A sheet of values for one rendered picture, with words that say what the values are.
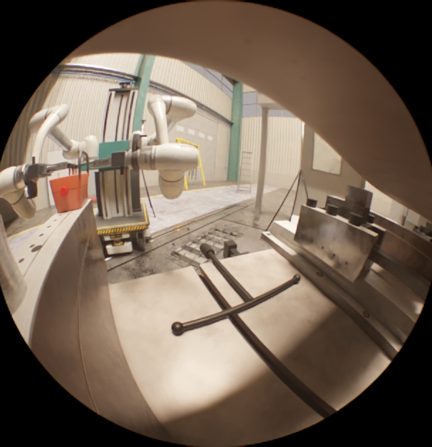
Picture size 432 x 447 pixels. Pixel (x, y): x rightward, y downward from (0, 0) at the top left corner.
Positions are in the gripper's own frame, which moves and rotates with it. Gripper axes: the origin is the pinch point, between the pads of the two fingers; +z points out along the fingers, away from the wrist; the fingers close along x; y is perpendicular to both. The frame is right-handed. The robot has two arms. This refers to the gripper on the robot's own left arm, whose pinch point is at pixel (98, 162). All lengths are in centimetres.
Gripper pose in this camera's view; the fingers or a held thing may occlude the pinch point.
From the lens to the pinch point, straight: 62.5
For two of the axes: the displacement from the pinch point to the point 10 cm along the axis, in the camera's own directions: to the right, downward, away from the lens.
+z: -9.6, 0.4, -2.8
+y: -0.6, 9.4, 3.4
